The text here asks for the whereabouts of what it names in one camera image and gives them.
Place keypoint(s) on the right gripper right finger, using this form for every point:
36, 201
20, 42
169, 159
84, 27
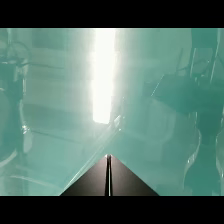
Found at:
128, 182

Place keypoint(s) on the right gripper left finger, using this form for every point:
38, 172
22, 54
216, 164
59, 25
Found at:
93, 182

